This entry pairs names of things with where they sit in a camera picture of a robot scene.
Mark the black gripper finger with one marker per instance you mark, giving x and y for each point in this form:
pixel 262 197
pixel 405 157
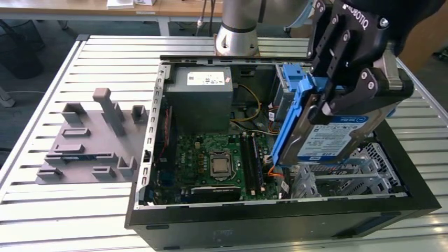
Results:
pixel 371 89
pixel 329 47

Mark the hard disk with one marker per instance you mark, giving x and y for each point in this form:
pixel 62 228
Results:
pixel 326 141

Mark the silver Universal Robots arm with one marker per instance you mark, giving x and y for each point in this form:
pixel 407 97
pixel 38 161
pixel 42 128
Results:
pixel 238 15

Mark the metal disk bay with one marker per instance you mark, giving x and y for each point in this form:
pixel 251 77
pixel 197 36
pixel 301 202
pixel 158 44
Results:
pixel 350 176

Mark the blue plastic drive latch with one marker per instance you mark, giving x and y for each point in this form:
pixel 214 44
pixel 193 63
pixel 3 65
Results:
pixel 291 70

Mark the wooden cabinet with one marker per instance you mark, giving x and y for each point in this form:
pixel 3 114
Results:
pixel 427 47

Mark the black chair base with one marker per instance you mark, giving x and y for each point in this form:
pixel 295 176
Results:
pixel 443 53

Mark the metal optical drive cage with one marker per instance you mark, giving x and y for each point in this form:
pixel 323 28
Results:
pixel 283 105

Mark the grey power supply unit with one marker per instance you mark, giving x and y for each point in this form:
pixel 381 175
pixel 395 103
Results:
pixel 199 110

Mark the black RAM slot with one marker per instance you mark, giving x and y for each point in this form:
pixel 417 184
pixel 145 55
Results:
pixel 247 162

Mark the CPU socket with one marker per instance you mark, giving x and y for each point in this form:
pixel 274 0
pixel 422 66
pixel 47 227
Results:
pixel 222 155

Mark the silver CPU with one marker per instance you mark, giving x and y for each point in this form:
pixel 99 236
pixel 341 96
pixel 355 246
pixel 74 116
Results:
pixel 221 166

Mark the small white box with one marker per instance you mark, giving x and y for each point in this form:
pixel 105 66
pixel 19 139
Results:
pixel 146 2

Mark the green motherboard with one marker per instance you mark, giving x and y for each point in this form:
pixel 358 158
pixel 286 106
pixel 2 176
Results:
pixel 197 157

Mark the black graphics card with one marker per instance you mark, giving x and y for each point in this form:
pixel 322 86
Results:
pixel 215 193

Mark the black open PC case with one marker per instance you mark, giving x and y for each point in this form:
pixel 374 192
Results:
pixel 245 231

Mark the wooden desk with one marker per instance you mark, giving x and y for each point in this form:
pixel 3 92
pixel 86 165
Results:
pixel 87 11

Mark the grey parts rack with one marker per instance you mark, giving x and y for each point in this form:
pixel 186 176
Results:
pixel 102 141

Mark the green RAM stick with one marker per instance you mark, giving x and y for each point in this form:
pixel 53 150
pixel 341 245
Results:
pixel 79 158

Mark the black waste bin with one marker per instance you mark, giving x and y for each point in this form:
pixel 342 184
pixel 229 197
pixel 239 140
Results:
pixel 21 52

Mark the grey desk foot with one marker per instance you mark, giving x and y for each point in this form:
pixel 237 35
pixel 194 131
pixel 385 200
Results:
pixel 6 98

